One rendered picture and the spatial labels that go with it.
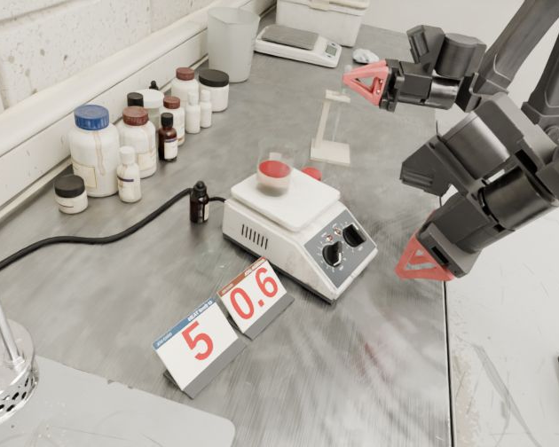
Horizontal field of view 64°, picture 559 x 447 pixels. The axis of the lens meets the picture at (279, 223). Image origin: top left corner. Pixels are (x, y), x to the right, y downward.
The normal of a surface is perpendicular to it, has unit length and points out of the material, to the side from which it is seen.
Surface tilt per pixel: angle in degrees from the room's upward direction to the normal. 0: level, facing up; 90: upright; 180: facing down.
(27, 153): 90
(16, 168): 90
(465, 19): 90
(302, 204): 0
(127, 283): 0
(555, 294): 0
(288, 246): 90
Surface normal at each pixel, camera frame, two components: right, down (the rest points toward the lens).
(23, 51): 0.96, 0.27
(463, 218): -0.58, 0.44
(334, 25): -0.20, 0.64
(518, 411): 0.15, -0.77
